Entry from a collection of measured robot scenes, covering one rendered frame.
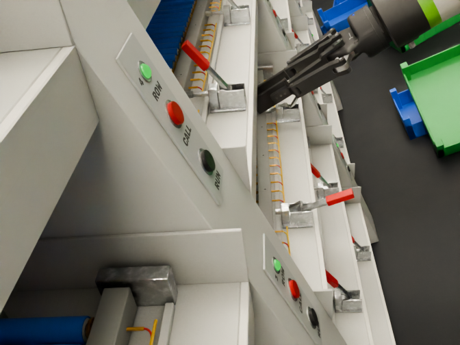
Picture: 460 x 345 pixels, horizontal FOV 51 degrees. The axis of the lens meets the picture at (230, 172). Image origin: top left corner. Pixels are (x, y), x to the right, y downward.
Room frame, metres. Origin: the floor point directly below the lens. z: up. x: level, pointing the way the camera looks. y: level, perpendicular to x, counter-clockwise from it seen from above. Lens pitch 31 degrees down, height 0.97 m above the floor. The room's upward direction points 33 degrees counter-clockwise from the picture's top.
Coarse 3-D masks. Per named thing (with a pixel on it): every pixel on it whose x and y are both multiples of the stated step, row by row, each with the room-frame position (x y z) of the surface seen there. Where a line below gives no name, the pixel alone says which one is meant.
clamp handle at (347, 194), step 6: (342, 192) 0.48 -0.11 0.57; (348, 192) 0.47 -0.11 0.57; (330, 198) 0.48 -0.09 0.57; (336, 198) 0.48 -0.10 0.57; (342, 198) 0.47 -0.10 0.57; (348, 198) 0.47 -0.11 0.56; (300, 204) 0.49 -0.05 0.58; (312, 204) 0.49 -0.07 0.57; (318, 204) 0.49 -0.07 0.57; (324, 204) 0.48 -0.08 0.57; (330, 204) 0.48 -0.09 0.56; (300, 210) 0.50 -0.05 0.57; (306, 210) 0.49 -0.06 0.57
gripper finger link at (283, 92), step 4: (280, 88) 0.73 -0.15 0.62; (284, 88) 0.71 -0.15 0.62; (288, 88) 0.71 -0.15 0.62; (296, 88) 0.69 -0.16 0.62; (276, 92) 0.72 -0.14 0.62; (280, 92) 0.72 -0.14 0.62; (284, 92) 0.71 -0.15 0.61; (288, 92) 0.71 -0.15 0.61; (292, 92) 0.70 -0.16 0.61; (296, 92) 0.69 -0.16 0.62; (300, 92) 0.69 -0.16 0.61; (272, 96) 0.72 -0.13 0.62; (276, 96) 0.72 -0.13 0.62; (280, 96) 0.72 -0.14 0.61; (284, 96) 0.71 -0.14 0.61; (272, 100) 0.72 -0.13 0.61; (276, 100) 0.72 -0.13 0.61
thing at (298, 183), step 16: (272, 64) 0.92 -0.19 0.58; (288, 128) 0.72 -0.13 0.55; (304, 128) 0.71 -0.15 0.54; (272, 144) 0.69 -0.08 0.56; (288, 144) 0.67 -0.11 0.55; (304, 144) 0.66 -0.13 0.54; (272, 160) 0.65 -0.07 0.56; (288, 160) 0.63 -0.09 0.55; (304, 160) 0.62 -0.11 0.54; (256, 176) 0.62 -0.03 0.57; (272, 176) 0.61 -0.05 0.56; (288, 176) 0.60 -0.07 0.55; (304, 176) 0.59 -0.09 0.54; (272, 192) 0.57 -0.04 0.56; (288, 192) 0.56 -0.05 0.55; (304, 192) 0.55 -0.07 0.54; (272, 208) 0.54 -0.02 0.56; (304, 240) 0.47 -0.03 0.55; (320, 240) 0.46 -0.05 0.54; (304, 256) 0.44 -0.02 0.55; (320, 256) 0.43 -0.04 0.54; (304, 272) 0.42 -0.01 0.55; (320, 272) 0.41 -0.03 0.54; (320, 288) 0.39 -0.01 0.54
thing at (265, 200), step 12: (264, 120) 0.72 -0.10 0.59; (276, 120) 0.74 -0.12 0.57; (264, 132) 0.69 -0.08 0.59; (264, 144) 0.66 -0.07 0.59; (264, 156) 0.63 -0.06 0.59; (264, 168) 0.60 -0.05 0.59; (264, 180) 0.57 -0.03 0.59; (264, 192) 0.55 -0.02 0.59; (264, 204) 0.52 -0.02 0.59; (288, 240) 0.46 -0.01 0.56; (288, 252) 0.45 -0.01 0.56
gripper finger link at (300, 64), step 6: (336, 36) 0.71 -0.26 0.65; (324, 42) 0.73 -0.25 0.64; (330, 42) 0.72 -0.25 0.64; (318, 48) 0.73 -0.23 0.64; (312, 54) 0.73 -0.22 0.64; (318, 54) 0.73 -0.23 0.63; (300, 60) 0.75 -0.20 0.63; (306, 60) 0.74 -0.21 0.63; (312, 60) 0.74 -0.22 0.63; (288, 66) 0.76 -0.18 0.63; (294, 66) 0.75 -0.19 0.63; (300, 66) 0.75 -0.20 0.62; (306, 66) 0.74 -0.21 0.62
